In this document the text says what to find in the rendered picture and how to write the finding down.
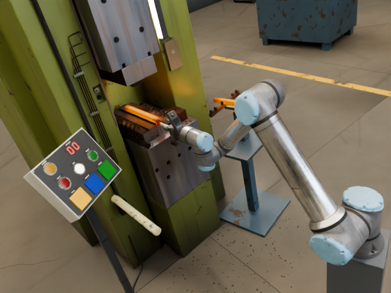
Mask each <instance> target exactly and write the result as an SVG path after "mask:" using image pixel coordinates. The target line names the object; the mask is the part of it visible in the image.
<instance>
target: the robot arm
mask: <svg viewBox="0 0 391 293"><path fill-rule="evenodd" d="M285 96H286V91H285V88H284V86H283V84H282V83H281V82H279V81H278V80H275V79H271V78H270V79H266V80H263V81H261V82H259V83H258V84H256V85H255V86H253V87H251V88H250V89H249V90H247V91H244V92H243V93H242V94H241V95H239V96H238V97H237V98H236V100H235V103H234V111H235V114H236V116H237V119H236V120H235V121H234V122H233V123H232V124H231V126H230V127H229V128H228V129H227V130H226V131H225V132H224V134H223V135H221V136H220V137H219V139H218V140H217V141H215V142H214V139H213V137H212V135H210V134H208V133H206V132H203V131H200V130H198V129H196V128H193V127H190V126H186V127H184V126H183V125H182V123H181V121H180V119H179V118H178V116H177V114H176V112H175V111H174V110H173V111H171V112H169V113H167V114H166V116H167V117H168V120H169V121H170V122H171V124H170V125H167V124H165V123H162V122H159V123H160V126H161V127H162V129H163V131H164V133H166V132H167V131H169V133H170V136H169V138H170V140H172V141H175V142H176V141H181V142H183V143H185V144H188V145H191V146H192V147H193V149H194V153H195V158H196V161H197V165H198V168H199V169H200V170H202V171H210V170H212V169H214V167H215V162H217V161H218V160H219V159H220V158H222V157H223V156H225V155H226V154H227V153H229V152H230V151H232V150H233V149H234V148H235V145H236V144H237V143H238V142H239V141H240V140H241V139H242V138H243V137H244V136H245V135H246V134H247V133H248V132H249V131H250V130H251V129H253V130H254V131H255V133H256V135H257V136H258V138H259V139H260V141H261V142H262V144H263V146H264V147H265V149H266V150H267V152H268V153H269V155H270V157H271V158H272V160H273V161H274V163H275V165H276V166H277V168H278V169H279V171H280V172H281V174H282V176H283V177H284V179H285V180H286V182H287V183H288V185H289V187H290V188H291V190H292V191H293V193H294V195H295V196H296V198H297V199H298V201H299V203H300V204H301V206H302V207H303V209H304V210H305V212H306V214H307V215H308V217H309V218H310V221H309V224H308V226H309V228H310V229H311V231H312V233H313V236H312V237H311V239H310V245H311V248H312V250H313V251H315V253H316V254H317V255H318V256H319V257H320V258H321V259H323V260H324V261H326V262H329V263H331V264H333V265H338V266H341V265H345V264H346V263H347V262H348V261H349V260H350V259H352V258H357V259H371V258H374V257H377V256H378V255H379V254H381V252H382V251H383V247H384V239H383V235H382V233H381V222H382V213H383V208H384V204H383V198H382V196H381V194H379V193H378V192H377V191H375V190H373V189H371V188H368V187H360V186H355V187H350V188H348V189H347V190H345V191H344V193H343V195H342V204H341V205H340V206H337V205H335V203H334V201H333V200H332V198H331V197H330V195H329V194H328V192H327V190H326V189H325V187H324V185H323V184H322V182H321V181H320V179H319V177H318V176H317V174H316V172H315V171H314V169H313V168H312V166H311V165H310V163H309V161H308V160H307V158H306V157H305V155H304V154H303V152H302V150H301V149H300V147H299V146H298V144H297V143H296V141H295V139H294V138H293V136H292V134H291V133H290V131H289V129H288V128H287V127H286V125H285V123H284V122H283V120H282V118H281V117H280V115H279V112H278V111H277V108H278V107H280V105H281V104H282V103H283V101H284V100H285ZM171 138H173V139H171Z"/></svg>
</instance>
